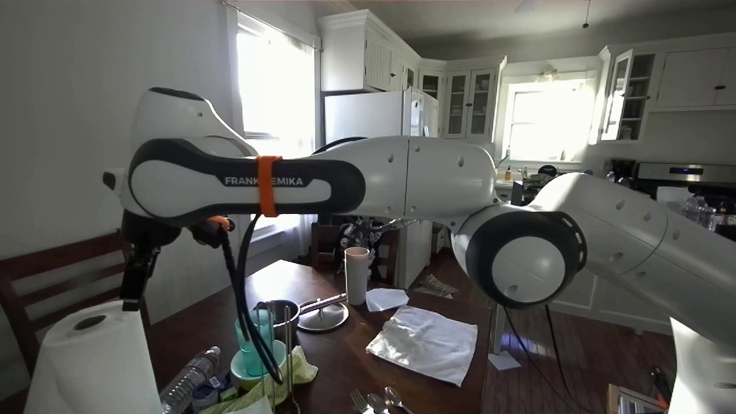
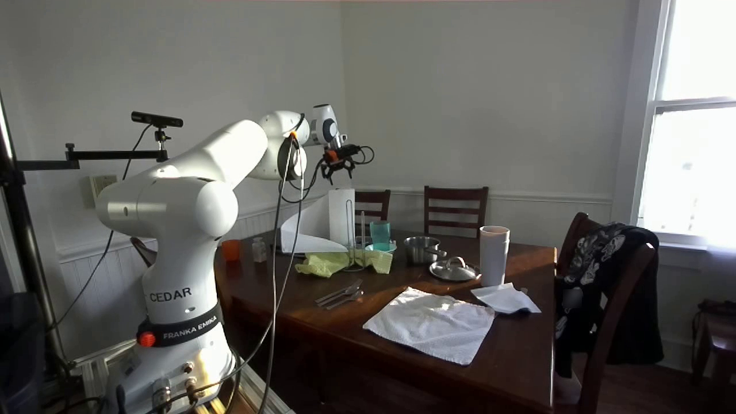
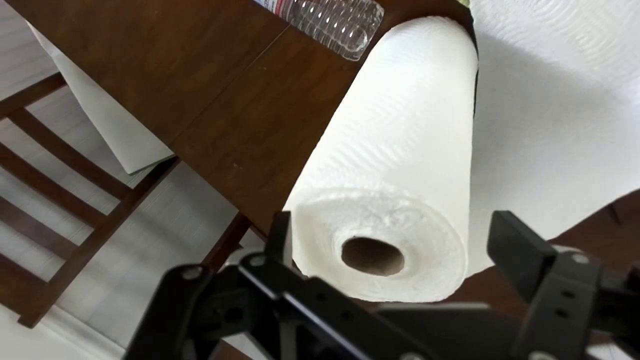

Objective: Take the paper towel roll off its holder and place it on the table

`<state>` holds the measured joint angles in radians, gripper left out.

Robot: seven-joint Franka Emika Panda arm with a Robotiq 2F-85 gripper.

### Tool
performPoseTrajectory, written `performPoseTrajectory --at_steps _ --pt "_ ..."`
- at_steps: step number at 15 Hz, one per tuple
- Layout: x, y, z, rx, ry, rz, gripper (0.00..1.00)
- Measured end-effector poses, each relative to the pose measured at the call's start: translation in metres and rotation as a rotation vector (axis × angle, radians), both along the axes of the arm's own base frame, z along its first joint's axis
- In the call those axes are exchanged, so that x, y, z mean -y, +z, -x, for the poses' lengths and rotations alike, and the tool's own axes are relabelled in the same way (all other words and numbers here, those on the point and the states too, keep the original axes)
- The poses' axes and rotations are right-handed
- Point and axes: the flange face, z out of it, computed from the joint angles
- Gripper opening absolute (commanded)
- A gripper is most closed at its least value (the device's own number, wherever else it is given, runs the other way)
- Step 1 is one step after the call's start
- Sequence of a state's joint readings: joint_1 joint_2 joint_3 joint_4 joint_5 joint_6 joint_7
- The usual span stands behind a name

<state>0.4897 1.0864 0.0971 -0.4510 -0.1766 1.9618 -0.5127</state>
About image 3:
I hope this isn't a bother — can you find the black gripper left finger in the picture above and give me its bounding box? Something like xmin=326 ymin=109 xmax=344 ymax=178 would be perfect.
xmin=125 ymin=208 xmax=376 ymax=360

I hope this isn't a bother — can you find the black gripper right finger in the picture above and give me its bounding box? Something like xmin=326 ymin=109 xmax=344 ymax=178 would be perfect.
xmin=486 ymin=208 xmax=640 ymax=360

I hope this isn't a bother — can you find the large white paper towel roll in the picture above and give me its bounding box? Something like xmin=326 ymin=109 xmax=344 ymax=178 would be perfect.
xmin=282 ymin=0 xmax=640 ymax=307

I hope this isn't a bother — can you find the dark wooden slatted chair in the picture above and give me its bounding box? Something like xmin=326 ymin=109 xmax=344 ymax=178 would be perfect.
xmin=0 ymin=70 xmax=257 ymax=331

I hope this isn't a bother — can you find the clear plastic water bottle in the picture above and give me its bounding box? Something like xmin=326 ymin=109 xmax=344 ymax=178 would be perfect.
xmin=251 ymin=0 xmax=387 ymax=64

